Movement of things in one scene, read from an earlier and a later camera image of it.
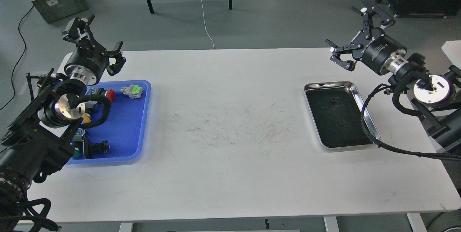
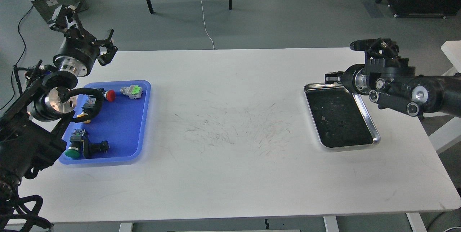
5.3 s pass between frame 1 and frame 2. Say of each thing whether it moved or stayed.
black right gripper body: moved
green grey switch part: stayed
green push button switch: stayed
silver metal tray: stayed
